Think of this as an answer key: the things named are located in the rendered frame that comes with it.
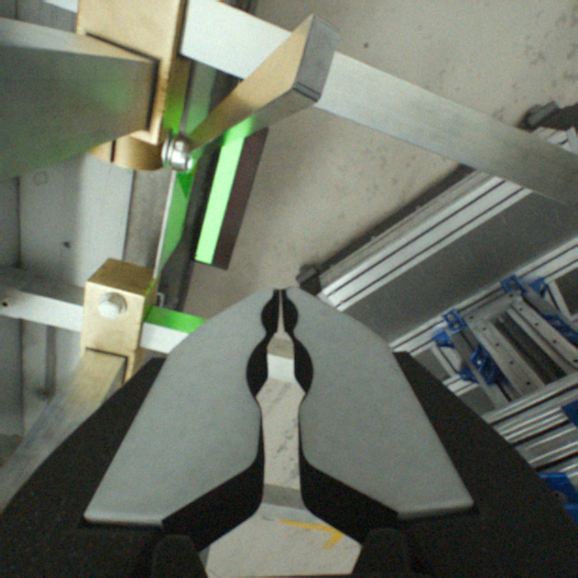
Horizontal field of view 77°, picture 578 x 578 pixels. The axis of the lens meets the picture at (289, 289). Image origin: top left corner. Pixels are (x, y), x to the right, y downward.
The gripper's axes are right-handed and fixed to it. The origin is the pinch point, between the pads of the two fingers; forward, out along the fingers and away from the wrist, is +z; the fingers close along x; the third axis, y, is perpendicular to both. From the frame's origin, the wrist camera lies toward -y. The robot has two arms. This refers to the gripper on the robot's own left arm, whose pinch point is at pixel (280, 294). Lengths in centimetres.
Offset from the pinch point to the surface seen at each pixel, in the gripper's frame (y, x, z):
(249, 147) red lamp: -0.2, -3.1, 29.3
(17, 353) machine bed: 32, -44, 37
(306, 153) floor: 13, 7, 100
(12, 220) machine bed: 9, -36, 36
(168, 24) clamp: -8.9, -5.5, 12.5
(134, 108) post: -5.2, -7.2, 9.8
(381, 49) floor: -12, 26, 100
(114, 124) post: -4.7, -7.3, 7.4
